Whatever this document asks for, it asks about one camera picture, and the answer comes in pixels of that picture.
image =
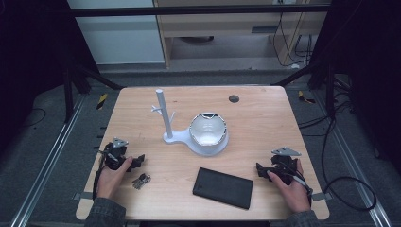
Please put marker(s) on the person's right hand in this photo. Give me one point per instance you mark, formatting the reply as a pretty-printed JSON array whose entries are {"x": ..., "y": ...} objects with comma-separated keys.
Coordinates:
[{"x": 294, "y": 195}]

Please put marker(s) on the white bowl with silver rim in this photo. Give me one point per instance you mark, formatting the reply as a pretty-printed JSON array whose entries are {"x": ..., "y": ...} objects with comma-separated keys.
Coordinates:
[{"x": 208, "y": 130}]

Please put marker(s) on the black frame crossbar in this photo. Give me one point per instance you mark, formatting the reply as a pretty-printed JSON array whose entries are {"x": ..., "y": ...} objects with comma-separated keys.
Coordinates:
[{"x": 189, "y": 10}]

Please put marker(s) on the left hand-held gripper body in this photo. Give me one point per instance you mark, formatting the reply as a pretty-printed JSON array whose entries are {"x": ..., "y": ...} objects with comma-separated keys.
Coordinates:
[{"x": 113, "y": 156}]

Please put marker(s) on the grey table bracket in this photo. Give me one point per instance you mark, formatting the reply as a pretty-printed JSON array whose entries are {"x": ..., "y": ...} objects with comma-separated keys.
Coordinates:
[
  {"x": 82, "y": 196},
  {"x": 321, "y": 196}
]

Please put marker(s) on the black curtain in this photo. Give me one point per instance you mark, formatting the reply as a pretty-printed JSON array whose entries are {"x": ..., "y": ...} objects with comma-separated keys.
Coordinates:
[
  {"x": 372, "y": 63},
  {"x": 31, "y": 63}
]

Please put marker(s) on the person's left hand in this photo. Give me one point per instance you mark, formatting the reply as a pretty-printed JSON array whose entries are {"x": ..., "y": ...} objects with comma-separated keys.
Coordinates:
[{"x": 110, "y": 184}]

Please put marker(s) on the black frame strut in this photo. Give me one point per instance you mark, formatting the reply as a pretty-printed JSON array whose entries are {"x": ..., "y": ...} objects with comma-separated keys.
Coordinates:
[
  {"x": 330, "y": 91},
  {"x": 67, "y": 94}
]

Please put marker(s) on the white cabinet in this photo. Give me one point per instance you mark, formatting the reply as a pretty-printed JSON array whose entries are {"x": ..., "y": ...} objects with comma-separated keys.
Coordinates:
[{"x": 119, "y": 38}]

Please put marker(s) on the white key stand with tray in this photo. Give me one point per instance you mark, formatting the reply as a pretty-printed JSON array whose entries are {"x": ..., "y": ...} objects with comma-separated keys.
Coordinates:
[{"x": 179, "y": 137}]

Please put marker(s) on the wooden desk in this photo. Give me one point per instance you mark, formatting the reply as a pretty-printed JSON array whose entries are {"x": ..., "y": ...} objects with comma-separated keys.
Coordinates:
[{"x": 220, "y": 23}]

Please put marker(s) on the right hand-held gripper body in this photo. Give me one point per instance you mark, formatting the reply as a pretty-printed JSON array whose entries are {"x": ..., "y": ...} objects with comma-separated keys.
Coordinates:
[{"x": 285, "y": 165}]

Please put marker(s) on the aluminium floor rail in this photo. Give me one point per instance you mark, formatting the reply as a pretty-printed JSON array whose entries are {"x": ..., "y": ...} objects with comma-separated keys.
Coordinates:
[
  {"x": 353, "y": 160},
  {"x": 47, "y": 160}
]

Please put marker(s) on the yellow black tape strip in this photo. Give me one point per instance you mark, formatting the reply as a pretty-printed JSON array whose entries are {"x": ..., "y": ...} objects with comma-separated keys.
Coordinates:
[
  {"x": 305, "y": 97},
  {"x": 101, "y": 101}
]

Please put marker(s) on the black wallet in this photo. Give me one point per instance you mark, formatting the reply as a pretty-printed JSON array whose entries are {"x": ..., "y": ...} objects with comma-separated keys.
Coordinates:
[{"x": 223, "y": 188}]

